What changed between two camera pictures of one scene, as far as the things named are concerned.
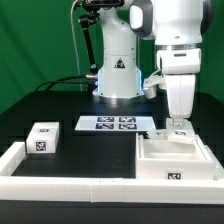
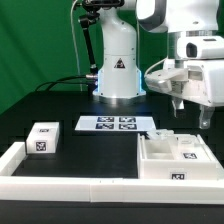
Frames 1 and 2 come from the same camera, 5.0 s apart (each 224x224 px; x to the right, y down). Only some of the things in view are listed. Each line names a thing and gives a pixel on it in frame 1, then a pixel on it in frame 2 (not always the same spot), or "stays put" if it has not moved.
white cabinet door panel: (183, 134) -> (191, 147)
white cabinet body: (159, 159) stays put
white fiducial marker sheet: (115, 123) stays put
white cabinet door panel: (158, 134) stays put
